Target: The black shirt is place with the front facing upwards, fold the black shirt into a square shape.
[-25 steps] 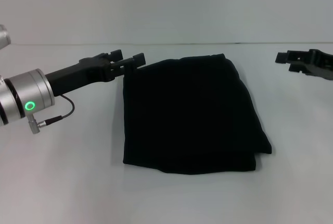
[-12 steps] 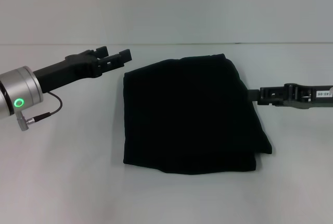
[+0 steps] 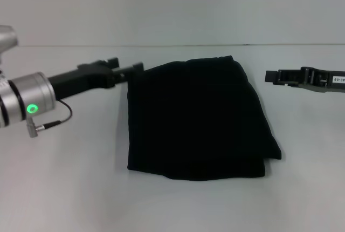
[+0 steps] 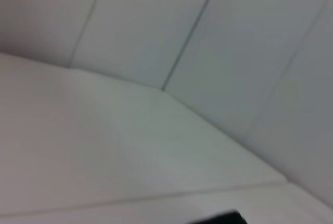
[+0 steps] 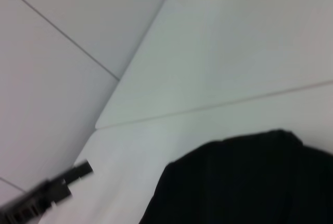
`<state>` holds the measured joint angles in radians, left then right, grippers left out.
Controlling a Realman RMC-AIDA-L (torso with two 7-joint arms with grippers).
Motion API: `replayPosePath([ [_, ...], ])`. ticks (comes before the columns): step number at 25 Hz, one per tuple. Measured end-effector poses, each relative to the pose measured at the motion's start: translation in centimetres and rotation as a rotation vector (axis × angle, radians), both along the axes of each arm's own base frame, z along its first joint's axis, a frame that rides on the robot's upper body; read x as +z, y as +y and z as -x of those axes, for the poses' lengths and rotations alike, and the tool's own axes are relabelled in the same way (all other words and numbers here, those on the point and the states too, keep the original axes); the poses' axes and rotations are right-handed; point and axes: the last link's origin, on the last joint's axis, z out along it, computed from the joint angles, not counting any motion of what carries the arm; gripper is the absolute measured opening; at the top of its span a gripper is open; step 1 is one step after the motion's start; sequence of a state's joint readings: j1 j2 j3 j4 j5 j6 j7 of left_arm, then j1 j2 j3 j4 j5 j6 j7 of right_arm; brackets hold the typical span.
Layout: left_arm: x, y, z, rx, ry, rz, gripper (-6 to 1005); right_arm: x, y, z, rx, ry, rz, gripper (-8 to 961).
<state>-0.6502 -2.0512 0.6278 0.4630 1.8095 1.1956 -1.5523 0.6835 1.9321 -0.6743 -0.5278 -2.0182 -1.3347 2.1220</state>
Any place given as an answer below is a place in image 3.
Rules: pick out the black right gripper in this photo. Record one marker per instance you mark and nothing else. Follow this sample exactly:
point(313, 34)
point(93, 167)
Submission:
point(310, 79)

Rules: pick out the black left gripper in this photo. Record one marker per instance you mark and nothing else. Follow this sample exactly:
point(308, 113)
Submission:
point(81, 78)

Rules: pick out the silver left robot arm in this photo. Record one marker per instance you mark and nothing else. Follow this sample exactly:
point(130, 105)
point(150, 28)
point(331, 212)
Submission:
point(27, 97)

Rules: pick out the black shirt with white lettering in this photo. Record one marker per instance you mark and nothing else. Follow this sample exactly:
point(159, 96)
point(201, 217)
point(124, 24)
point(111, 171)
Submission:
point(202, 121)

